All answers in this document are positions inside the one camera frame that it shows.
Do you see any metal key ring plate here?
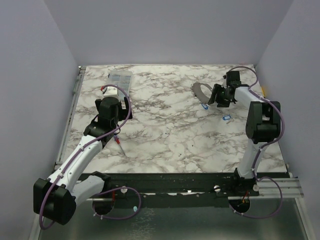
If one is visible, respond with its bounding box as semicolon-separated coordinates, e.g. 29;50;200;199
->
190;82;213;104

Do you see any blue tag key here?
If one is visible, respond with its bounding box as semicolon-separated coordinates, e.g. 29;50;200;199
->
222;114;234;125
201;103;209;110

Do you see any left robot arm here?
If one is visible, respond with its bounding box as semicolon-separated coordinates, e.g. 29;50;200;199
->
33;96;132;230

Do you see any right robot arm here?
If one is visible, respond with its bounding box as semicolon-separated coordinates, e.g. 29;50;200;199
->
207;68;284;179

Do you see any blue red screwdriver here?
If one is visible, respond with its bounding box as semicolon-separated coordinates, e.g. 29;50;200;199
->
113;135;126;156

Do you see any clear plastic organizer box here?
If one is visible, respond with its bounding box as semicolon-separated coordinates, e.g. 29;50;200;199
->
108;70;134;96

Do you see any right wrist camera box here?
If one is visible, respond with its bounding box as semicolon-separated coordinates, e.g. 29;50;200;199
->
225;70;242;88

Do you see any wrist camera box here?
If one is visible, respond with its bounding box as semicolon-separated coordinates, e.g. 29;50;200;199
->
100;86;119;99
225;70;242;88

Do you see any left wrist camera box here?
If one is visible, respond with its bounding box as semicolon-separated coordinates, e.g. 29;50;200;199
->
100;86;119;99

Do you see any aluminium side rail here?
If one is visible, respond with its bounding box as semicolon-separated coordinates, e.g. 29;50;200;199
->
54;65;87;170

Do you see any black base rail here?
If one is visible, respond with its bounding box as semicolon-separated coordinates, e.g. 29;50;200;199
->
51;172;261;208

